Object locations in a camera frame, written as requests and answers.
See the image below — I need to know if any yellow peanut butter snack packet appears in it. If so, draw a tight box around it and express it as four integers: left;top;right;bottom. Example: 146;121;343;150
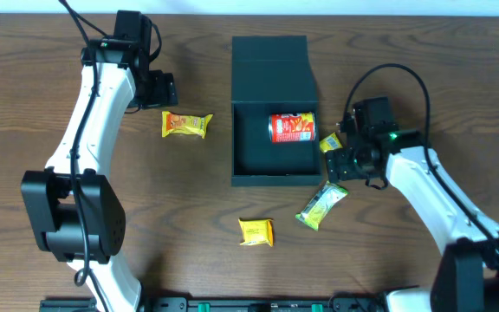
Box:
162;111;213;139

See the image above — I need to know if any yellow wafer snack packet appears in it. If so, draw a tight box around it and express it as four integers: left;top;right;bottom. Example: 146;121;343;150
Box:
320;133;343;153

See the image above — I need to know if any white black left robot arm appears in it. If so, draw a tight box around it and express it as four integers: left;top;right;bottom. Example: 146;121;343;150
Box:
21;10;178;311

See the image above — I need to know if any red Pringles can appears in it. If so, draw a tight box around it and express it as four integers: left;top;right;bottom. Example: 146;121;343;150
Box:
269;112;316;143

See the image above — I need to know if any black gift box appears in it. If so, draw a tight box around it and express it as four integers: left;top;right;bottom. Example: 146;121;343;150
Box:
231;36;323;186

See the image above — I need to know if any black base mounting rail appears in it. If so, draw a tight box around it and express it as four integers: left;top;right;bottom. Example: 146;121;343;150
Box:
39;296;389;312

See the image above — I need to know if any green white snack packet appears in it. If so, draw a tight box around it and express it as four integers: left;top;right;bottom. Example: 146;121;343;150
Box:
295;181;348;231

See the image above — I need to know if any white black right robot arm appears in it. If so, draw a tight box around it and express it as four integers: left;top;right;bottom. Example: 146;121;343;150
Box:
327;97;499;311

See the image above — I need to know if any small yellow square snack packet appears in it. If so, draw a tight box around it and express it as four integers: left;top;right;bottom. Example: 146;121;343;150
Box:
238;218;274;247

